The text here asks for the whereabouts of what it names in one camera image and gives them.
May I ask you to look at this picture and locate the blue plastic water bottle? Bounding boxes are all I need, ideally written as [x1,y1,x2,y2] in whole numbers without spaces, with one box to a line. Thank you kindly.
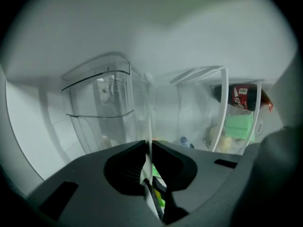
[180,136,195,149]

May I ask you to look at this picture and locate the white fridge lamp cover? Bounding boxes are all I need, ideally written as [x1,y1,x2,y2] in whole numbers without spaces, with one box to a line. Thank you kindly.
[256,119,266,136]

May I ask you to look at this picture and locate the green plastic container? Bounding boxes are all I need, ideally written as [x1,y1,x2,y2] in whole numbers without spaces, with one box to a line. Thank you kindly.
[224,112,256,143]

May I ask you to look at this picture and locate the dark cola bottle red label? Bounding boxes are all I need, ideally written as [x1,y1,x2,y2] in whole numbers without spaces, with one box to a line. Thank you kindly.
[212,83,273,112]

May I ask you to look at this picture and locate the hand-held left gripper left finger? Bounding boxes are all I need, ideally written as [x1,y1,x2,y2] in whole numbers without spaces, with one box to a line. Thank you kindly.
[27,140,164,227]

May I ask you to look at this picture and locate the white refrigerator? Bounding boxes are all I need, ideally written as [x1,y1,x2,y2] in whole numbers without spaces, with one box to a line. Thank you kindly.
[1,0,300,182]

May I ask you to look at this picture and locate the clear bag of yellow fruit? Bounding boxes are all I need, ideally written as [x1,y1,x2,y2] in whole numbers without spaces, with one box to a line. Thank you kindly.
[203,124,247,155]

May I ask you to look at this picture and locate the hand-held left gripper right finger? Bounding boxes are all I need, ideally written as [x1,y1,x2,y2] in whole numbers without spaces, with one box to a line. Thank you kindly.
[151,140,242,226]

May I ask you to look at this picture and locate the clear crisper drawer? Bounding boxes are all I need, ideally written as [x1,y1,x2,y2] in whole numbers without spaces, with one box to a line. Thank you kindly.
[61,53,152,154]

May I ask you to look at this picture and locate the clear fridge door shelf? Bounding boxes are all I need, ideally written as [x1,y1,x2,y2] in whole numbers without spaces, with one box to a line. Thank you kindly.
[169,65,230,153]

